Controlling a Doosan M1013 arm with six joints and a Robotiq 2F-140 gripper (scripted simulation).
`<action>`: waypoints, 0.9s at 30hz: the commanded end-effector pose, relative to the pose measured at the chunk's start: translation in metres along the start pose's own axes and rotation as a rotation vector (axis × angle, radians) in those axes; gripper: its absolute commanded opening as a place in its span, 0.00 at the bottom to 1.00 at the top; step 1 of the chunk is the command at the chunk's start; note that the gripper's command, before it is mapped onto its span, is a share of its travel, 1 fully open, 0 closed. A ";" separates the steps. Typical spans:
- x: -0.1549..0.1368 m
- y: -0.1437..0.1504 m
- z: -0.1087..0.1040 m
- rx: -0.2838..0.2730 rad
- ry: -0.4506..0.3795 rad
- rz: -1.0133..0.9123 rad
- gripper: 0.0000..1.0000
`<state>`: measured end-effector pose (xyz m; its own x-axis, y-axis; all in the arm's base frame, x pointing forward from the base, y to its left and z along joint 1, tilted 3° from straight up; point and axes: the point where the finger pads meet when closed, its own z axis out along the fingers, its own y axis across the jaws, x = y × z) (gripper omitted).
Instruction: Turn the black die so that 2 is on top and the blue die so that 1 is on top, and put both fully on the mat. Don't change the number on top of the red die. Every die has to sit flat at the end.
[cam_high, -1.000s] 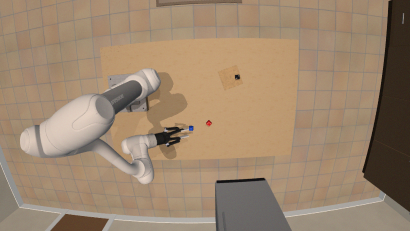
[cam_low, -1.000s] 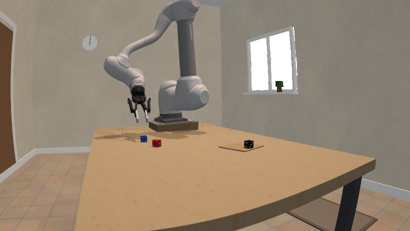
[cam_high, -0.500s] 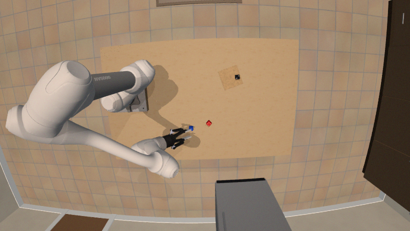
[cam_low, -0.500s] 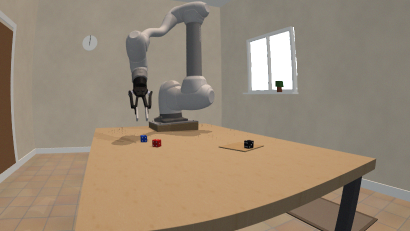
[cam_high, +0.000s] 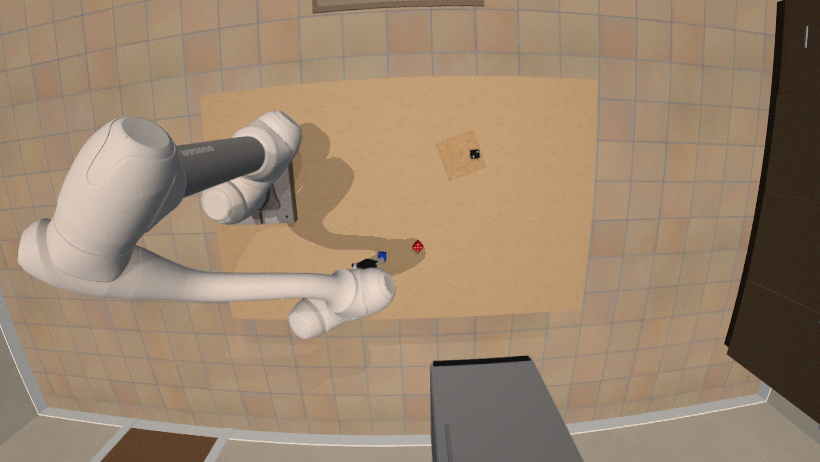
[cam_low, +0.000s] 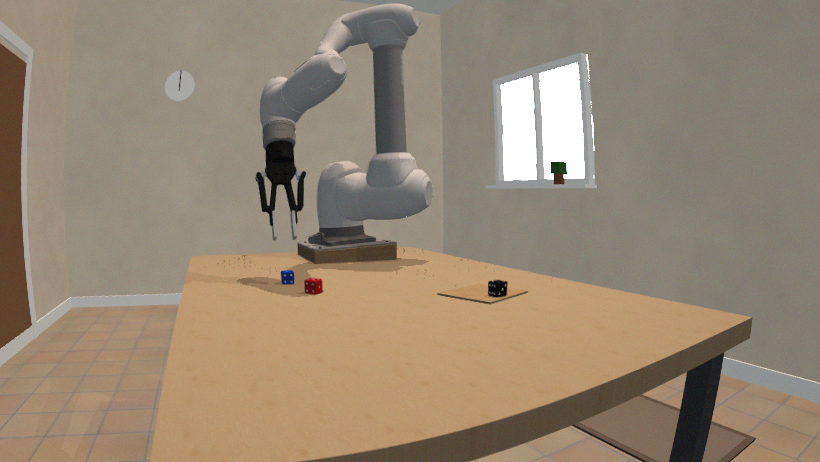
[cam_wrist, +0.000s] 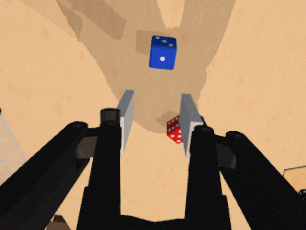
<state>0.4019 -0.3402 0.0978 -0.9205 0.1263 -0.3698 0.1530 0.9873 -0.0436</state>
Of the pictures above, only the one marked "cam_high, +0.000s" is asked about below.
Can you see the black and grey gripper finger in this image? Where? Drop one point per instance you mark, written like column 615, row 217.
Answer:
column 367, row 263

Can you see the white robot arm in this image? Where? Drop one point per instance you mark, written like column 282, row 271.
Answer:
column 125, row 180

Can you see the brown mat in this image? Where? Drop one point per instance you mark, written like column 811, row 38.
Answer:
column 455, row 155

